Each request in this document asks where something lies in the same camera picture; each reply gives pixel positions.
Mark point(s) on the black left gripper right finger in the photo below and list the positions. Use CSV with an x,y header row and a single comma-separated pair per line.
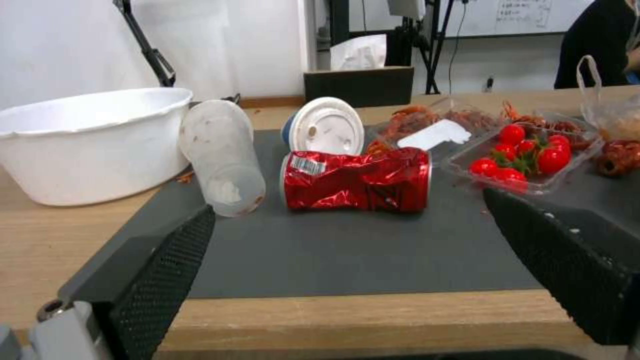
x,y
575,262

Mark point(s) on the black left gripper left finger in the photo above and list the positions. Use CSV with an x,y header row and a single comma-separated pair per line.
x,y
150,285

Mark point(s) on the clear disposable takeout box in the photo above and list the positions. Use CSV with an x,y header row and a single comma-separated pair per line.
x,y
457,162

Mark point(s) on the clear thin plastic bag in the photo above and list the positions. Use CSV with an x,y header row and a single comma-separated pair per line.
x,y
615,112

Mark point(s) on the dark cardboard box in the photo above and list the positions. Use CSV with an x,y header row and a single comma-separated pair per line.
x,y
357,88

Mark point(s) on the crumpled white plastic bag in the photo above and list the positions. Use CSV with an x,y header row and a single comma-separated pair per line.
x,y
362,52

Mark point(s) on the red cherry tomato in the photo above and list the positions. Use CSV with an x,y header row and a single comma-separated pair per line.
x,y
526,146
511,177
484,167
505,151
559,139
554,158
512,134

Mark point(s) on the large white plastic bowl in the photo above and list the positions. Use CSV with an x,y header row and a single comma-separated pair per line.
x,y
95,157

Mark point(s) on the red crayfish with claws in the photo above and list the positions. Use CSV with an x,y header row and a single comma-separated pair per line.
x,y
530,118

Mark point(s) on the translucent plastic cup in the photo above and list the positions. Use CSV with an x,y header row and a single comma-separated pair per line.
x,y
220,150

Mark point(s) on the dark grey table mat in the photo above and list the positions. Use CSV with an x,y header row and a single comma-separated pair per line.
x,y
325,247

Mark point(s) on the white paper slip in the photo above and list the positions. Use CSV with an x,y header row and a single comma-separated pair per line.
x,y
432,135

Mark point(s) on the person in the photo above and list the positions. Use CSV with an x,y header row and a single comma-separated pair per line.
x,y
595,48

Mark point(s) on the red crayfish shells pile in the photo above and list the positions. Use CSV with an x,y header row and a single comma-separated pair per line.
x,y
415,117

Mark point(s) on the crushed red soda can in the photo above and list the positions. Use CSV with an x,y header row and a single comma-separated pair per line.
x,y
350,180

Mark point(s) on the orange crayfish scraps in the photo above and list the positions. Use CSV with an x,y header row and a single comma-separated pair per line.
x,y
379,148

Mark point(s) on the black tripod leg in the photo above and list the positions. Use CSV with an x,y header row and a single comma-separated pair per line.
x,y
152,56

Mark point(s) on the blue paper cup white lid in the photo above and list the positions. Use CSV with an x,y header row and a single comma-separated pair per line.
x,y
325,125

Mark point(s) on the white whiteboard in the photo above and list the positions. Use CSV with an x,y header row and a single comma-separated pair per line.
x,y
525,17

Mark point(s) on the black equipment stand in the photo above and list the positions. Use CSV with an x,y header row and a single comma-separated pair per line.
x,y
417,41

